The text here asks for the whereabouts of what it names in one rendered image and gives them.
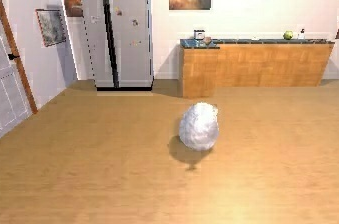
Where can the silver toaster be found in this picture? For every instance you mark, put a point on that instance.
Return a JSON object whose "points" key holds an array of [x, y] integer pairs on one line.
{"points": [[199, 34]]}

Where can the green apple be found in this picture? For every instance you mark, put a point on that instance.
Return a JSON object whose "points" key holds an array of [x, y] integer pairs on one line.
{"points": [[288, 35]]}

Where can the white soap bottle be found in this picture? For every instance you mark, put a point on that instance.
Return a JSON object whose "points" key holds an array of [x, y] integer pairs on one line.
{"points": [[301, 34]]}

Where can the brown framed wall picture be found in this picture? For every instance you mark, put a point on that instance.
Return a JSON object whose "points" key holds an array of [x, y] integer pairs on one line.
{"points": [[73, 8]]}

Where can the grey fridge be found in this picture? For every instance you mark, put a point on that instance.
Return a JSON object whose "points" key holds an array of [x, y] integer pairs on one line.
{"points": [[130, 46]]}

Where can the wooden kitchen counter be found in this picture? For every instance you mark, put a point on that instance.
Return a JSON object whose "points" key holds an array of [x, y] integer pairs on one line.
{"points": [[250, 66]]}

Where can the white fluffy ball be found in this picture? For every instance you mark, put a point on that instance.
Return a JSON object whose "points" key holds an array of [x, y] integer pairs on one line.
{"points": [[199, 126]]}

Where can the brown round object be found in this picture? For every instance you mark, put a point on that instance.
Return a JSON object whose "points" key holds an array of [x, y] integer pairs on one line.
{"points": [[207, 40]]}

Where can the grey framed wall picture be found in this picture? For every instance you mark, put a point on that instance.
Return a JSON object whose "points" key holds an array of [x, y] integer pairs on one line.
{"points": [[51, 27]]}

